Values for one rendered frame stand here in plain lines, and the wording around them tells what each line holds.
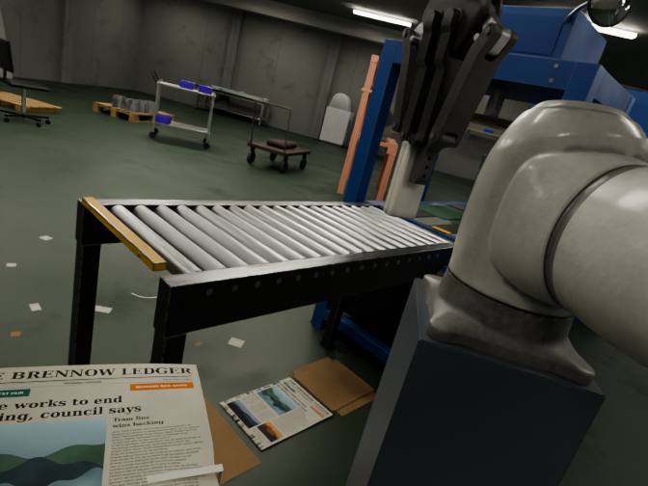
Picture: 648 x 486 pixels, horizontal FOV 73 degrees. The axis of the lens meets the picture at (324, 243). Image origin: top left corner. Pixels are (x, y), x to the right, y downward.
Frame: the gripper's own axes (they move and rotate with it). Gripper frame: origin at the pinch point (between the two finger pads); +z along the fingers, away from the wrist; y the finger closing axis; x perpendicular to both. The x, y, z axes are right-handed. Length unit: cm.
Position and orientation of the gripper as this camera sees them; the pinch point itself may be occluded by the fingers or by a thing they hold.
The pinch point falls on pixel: (409, 180)
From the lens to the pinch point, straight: 42.8
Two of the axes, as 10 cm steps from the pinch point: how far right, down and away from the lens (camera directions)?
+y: 3.8, 3.8, -8.4
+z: -2.3, 9.2, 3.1
